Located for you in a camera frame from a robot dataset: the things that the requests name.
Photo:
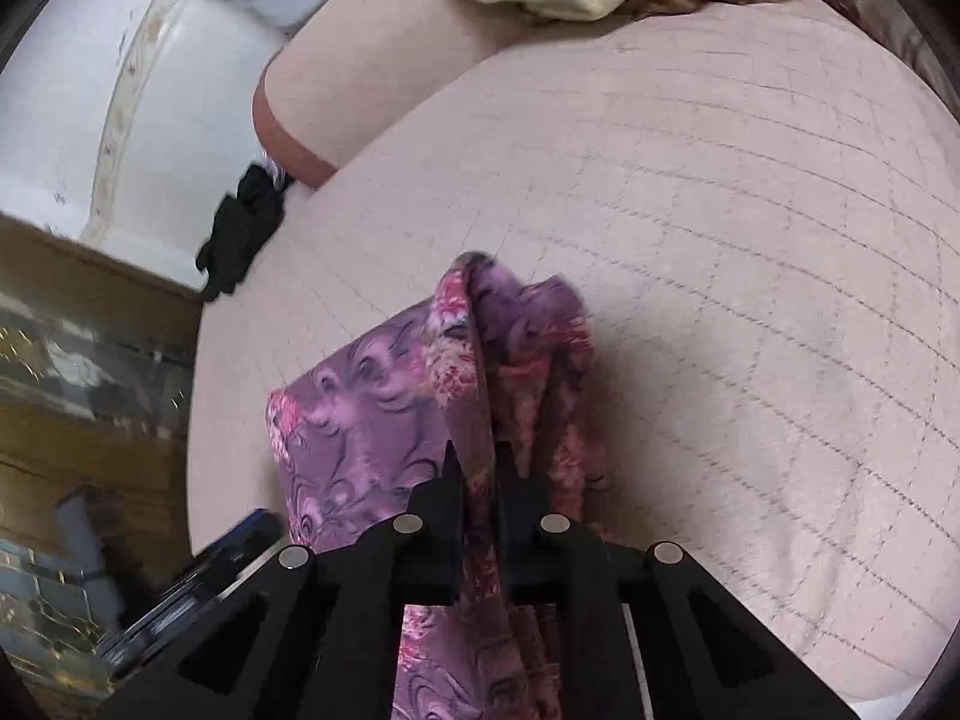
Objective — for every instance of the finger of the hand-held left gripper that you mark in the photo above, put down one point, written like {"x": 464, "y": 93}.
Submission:
{"x": 225, "y": 555}

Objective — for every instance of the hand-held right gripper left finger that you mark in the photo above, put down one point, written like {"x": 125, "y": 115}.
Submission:
{"x": 442, "y": 510}

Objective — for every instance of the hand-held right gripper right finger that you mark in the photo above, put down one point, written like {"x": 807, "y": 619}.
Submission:
{"x": 517, "y": 517}

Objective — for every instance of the purple floral long-sleeve shirt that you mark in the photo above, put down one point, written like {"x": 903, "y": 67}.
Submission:
{"x": 360, "y": 405}

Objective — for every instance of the pile of black clothes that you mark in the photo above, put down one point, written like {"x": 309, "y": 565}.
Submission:
{"x": 240, "y": 232}

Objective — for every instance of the wooden door with glass panel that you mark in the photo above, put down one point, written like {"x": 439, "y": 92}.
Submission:
{"x": 75, "y": 427}

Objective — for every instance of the pink bolster with brown end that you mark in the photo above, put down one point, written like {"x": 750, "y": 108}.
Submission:
{"x": 375, "y": 67}

